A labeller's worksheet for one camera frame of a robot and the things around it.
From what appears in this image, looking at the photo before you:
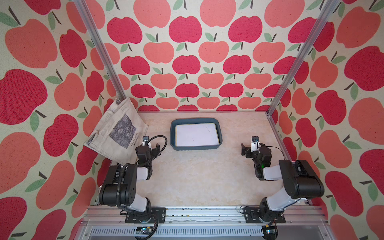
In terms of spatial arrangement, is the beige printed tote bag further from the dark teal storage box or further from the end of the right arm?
the end of the right arm

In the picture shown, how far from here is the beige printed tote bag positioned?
2.56ft

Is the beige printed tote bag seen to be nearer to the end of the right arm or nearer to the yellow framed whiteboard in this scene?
the yellow framed whiteboard

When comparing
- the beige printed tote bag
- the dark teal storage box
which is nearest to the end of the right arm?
the dark teal storage box

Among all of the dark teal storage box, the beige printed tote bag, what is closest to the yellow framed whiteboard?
the dark teal storage box

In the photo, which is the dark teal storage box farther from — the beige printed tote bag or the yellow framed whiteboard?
the beige printed tote bag

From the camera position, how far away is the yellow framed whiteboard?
101 cm

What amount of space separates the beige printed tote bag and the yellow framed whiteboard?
0.95 feet
